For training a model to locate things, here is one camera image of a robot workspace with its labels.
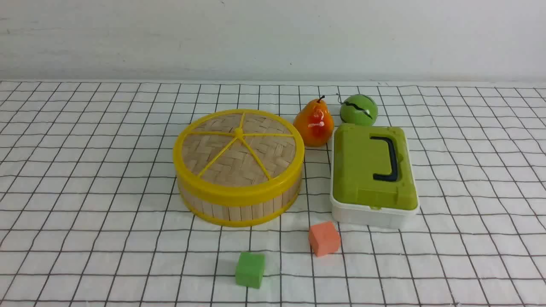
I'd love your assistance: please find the yellow woven bamboo steamer lid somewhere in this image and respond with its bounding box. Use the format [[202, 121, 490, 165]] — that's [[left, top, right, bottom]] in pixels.
[[172, 109, 305, 207]]

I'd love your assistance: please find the bamboo steamer base yellow rim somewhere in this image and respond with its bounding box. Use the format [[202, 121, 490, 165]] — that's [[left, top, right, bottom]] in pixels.
[[177, 167, 304, 227]]

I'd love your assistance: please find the green lid white box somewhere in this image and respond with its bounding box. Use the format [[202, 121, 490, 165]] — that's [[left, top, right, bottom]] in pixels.
[[330, 124, 419, 229]]

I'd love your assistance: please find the orange toy pear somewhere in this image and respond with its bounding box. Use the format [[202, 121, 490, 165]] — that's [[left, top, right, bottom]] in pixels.
[[293, 95, 335, 147]]

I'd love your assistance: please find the green toy ball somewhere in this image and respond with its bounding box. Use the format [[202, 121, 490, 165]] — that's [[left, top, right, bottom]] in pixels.
[[340, 95, 378, 126]]

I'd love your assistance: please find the orange foam cube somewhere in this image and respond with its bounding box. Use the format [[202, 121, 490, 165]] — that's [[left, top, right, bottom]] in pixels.
[[308, 221, 341, 257]]

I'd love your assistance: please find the green foam cube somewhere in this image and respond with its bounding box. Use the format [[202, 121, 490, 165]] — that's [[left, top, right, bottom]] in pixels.
[[235, 252, 266, 289]]

